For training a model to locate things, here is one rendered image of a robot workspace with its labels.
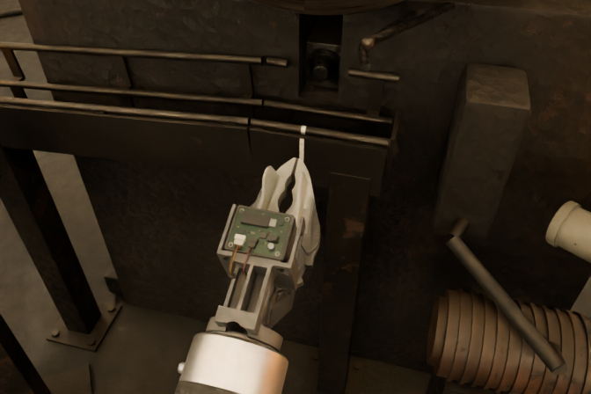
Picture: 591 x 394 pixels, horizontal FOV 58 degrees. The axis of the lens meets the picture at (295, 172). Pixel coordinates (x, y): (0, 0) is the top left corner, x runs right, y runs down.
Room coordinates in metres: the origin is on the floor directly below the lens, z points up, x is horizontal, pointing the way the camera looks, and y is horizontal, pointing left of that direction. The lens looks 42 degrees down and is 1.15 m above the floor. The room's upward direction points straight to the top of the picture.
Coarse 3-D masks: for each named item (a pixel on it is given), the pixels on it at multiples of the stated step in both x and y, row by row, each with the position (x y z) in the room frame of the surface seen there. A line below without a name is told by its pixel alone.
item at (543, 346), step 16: (464, 224) 0.50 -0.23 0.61; (448, 240) 0.49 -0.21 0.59; (464, 256) 0.46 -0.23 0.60; (480, 272) 0.44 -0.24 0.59; (496, 288) 0.42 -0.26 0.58; (512, 304) 0.40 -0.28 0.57; (512, 320) 0.38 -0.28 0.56; (528, 320) 0.38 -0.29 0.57; (528, 336) 0.36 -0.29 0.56; (544, 352) 0.34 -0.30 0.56; (560, 368) 0.32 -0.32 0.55
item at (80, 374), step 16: (0, 176) 0.63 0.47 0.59; (0, 320) 0.52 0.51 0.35; (0, 336) 0.49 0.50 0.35; (0, 352) 0.48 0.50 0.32; (16, 352) 0.51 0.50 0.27; (0, 368) 0.47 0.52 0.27; (16, 368) 0.48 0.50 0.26; (32, 368) 0.52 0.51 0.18; (80, 368) 0.61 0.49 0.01; (0, 384) 0.47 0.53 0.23; (16, 384) 0.47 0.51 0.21; (32, 384) 0.49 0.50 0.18; (48, 384) 0.58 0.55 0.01; (64, 384) 0.58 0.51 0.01; (80, 384) 0.58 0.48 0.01
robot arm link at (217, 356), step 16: (208, 336) 0.25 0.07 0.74; (224, 336) 0.25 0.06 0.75; (240, 336) 0.25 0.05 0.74; (192, 352) 0.24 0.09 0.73; (208, 352) 0.24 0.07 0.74; (224, 352) 0.23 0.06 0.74; (240, 352) 0.23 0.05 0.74; (256, 352) 0.24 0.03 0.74; (272, 352) 0.24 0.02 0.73; (192, 368) 0.23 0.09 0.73; (208, 368) 0.22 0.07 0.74; (224, 368) 0.22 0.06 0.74; (240, 368) 0.22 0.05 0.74; (256, 368) 0.22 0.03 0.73; (272, 368) 0.23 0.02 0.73; (208, 384) 0.21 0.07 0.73; (224, 384) 0.21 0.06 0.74; (240, 384) 0.21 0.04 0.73; (256, 384) 0.21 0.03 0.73; (272, 384) 0.22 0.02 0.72
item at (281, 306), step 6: (282, 294) 0.35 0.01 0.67; (294, 294) 0.36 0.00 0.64; (282, 300) 0.33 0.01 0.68; (288, 300) 0.35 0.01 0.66; (276, 306) 0.31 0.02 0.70; (282, 306) 0.32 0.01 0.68; (288, 306) 0.34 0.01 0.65; (270, 312) 0.29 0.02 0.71; (276, 312) 0.31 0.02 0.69; (282, 312) 0.32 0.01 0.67; (270, 318) 0.29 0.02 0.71; (276, 318) 0.30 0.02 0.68; (270, 324) 0.29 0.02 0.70
